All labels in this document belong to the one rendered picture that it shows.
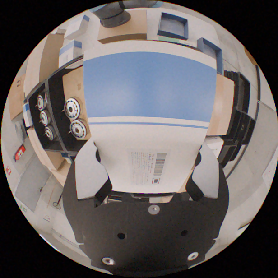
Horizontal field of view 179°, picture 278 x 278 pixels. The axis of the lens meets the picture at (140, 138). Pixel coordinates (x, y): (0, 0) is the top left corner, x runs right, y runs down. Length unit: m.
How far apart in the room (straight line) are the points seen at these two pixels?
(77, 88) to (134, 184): 0.44
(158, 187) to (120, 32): 0.56
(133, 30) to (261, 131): 2.98
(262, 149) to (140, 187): 2.93
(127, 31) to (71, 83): 0.35
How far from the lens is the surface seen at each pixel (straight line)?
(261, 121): 3.00
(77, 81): 0.48
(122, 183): 0.16
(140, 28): 0.53
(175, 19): 0.72
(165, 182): 0.15
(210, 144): 0.53
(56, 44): 0.83
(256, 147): 3.04
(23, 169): 3.33
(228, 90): 0.53
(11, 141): 3.17
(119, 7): 0.45
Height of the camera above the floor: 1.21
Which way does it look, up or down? 58 degrees down
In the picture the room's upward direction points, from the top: 176 degrees counter-clockwise
